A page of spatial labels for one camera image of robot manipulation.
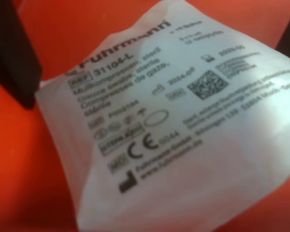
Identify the white Fuhrmann gauze pack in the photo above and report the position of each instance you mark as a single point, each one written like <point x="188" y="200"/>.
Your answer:
<point x="171" y="120"/>

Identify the red plastic crate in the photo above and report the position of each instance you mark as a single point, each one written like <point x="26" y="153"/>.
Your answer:
<point x="26" y="169"/>

